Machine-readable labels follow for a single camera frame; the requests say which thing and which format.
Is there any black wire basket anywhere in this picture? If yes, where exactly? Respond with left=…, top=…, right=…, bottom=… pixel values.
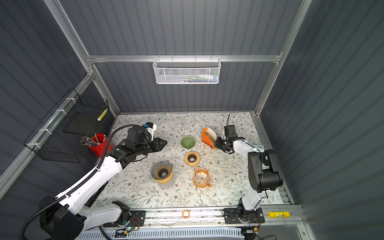
left=24, top=92, right=114, bottom=164

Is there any yellow marker in basket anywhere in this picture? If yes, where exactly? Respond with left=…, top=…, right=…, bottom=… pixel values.
left=97, top=108, right=109, bottom=122

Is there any white wire basket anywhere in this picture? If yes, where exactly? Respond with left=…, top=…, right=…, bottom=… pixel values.
left=153, top=59, right=222, bottom=85

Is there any red cup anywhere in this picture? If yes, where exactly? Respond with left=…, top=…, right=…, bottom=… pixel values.
left=89, top=133, right=109, bottom=158

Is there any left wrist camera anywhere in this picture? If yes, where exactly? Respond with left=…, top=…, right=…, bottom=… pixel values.
left=143, top=122, right=157, bottom=141

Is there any orange coffee filter box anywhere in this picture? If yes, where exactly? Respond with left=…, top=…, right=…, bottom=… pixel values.
left=202, top=128, right=217, bottom=150

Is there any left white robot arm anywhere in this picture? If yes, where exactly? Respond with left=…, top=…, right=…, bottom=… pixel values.
left=38, top=122, right=167, bottom=240

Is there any orange tape roll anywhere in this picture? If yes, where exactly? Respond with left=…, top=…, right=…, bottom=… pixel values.
left=182, top=210, right=190, bottom=219

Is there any yellow glue stick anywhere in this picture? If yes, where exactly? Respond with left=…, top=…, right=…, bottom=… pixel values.
left=268, top=212, right=291, bottom=218

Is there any grey glass dripper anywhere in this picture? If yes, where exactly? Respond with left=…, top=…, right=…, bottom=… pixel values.
left=150, top=160, right=173, bottom=181

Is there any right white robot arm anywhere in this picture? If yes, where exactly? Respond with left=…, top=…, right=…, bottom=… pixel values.
left=216, top=137, right=284, bottom=211

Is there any orange glass pitcher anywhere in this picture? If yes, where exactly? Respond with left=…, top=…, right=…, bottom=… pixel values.
left=193, top=168, right=213, bottom=188

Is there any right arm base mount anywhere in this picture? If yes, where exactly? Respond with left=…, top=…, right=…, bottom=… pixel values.
left=222, top=207, right=265, bottom=225

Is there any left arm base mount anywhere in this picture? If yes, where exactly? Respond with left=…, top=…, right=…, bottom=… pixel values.
left=103, top=211, right=146, bottom=228

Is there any green glass dripper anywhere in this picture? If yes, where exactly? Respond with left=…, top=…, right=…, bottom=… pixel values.
left=181, top=136, right=196, bottom=150

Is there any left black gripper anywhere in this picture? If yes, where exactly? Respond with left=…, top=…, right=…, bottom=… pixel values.
left=135, top=137, right=168, bottom=157

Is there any black corrugated cable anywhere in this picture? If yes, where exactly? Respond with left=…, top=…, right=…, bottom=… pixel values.
left=18, top=124, right=142, bottom=240

